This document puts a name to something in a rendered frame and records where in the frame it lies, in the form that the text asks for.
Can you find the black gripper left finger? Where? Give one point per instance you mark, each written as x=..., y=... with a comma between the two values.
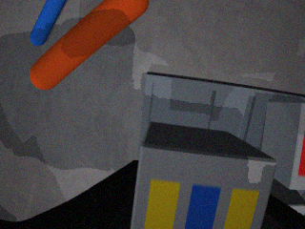
x=107, y=205

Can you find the blue rod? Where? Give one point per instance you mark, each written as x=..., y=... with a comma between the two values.
x=45, y=21

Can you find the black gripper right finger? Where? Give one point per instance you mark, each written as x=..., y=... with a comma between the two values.
x=280, y=216

